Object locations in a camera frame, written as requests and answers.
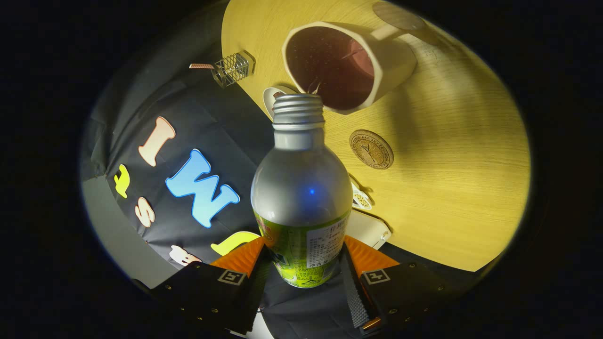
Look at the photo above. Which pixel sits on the white toaster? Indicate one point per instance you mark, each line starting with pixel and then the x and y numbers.
pixel 365 230

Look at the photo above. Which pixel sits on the silver juice bottle green label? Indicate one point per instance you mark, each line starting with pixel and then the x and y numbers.
pixel 301 188

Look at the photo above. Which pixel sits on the white oval plate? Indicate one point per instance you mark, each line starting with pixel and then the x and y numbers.
pixel 269 96

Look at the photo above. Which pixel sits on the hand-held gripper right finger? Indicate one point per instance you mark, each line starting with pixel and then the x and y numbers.
pixel 354 296

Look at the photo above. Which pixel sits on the wooden table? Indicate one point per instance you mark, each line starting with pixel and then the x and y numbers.
pixel 461 188

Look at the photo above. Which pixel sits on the white divided dish with beans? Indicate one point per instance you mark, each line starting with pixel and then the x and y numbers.
pixel 362 200

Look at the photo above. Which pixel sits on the round wooden coaster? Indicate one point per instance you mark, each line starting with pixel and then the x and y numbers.
pixel 371 149

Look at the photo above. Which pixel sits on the pink striped straw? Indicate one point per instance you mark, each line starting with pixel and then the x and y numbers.
pixel 201 66

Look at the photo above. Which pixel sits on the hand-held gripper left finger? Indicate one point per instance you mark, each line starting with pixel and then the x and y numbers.
pixel 198 292

